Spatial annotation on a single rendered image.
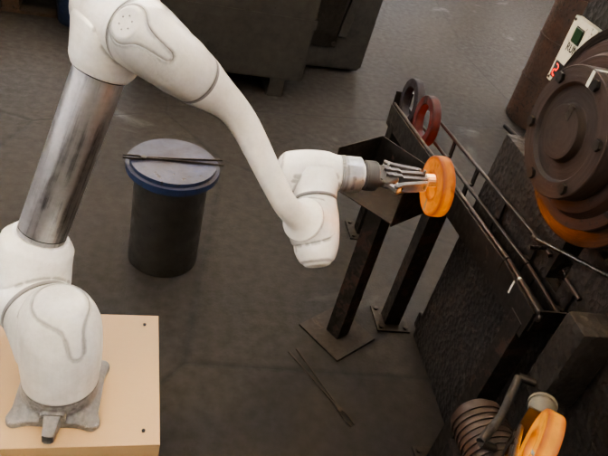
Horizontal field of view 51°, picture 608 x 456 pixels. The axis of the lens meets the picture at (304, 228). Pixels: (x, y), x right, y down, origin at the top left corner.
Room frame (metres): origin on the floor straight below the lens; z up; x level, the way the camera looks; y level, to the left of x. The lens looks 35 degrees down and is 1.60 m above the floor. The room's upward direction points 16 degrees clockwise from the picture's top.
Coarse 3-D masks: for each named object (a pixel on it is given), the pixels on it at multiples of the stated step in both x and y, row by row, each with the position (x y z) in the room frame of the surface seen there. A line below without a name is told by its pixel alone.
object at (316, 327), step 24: (360, 144) 1.77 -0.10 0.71; (384, 144) 1.85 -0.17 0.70; (360, 192) 1.69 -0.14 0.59; (384, 192) 1.72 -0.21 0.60; (384, 216) 1.57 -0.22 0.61; (408, 216) 1.60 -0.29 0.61; (360, 240) 1.67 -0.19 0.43; (360, 264) 1.65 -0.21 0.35; (360, 288) 1.66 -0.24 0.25; (336, 312) 1.67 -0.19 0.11; (312, 336) 1.63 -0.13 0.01; (336, 336) 1.65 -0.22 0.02; (360, 336) 1.69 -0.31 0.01; (336, 360) 1.55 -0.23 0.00
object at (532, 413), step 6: (528, 408) 0.87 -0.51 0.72; (534, 408) 0.87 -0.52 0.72; (528, 414) 0.87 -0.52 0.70; (534, 414) 0.87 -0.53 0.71; (522, 420) 0.87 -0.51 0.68; (528, 420) 0.87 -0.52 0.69; (534, 420) 0.86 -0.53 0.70; (528, 426) 0.86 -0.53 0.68; (510, 438) 0.86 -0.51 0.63; (522, 438) 0.86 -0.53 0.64
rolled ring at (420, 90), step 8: (416, 80) 2.35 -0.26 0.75; (408, 88) 2.39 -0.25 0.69; (416, 88) 2.31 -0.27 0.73; (424, 88) 2.31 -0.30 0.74; (408, 96) 2.41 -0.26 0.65; (416, 96) 2.28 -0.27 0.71; (400, 104) 2.40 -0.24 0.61; (408, 104) 2.40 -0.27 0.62; (416, 104) 2.26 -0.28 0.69; (408, 112) 2.38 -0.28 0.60
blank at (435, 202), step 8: (432, 160) 1.46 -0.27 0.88; (440, 160) 1.42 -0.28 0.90; (448, 160) 1.43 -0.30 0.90; (424, 168) 1.49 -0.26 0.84; (432, 168) 1.45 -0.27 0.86; (440, 168) 1.41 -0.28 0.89; (448, 168) 1.40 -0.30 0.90; (440, 176) 1.39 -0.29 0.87; (448, 176) 1.38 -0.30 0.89; (440, 184) 1.38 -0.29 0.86; (448, 184) 1.37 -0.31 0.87; (424, 192) 1.45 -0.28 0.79; (432, 192) 1.45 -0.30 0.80; (440, 192) 1.37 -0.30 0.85; (448, 192) 1.36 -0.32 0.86; (424, 200) 1.43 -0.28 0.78; (432, 200) 1.39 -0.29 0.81; (440, 200) 1.36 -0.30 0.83; (448, 200) 1.36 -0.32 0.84; (424, 208) 1.42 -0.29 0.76; (432, 208) 1.38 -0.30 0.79; (440, 208) 1.36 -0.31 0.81; (448, 208) 1.36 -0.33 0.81; (440, 216) 1.38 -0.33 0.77
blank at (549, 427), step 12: (540, 420) 0.83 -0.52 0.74; (552, 420) 0.79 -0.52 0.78; (564, 420) 0.80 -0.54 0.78; (528, 432) 0.84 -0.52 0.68; (540, 432) 0.78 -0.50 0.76; (552, 432) 0.77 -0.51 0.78; (564, 432) 0.77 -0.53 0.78; (528, 444) 0.81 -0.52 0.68; (540, 444) 0.75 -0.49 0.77; (552, 444) 0.75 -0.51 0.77
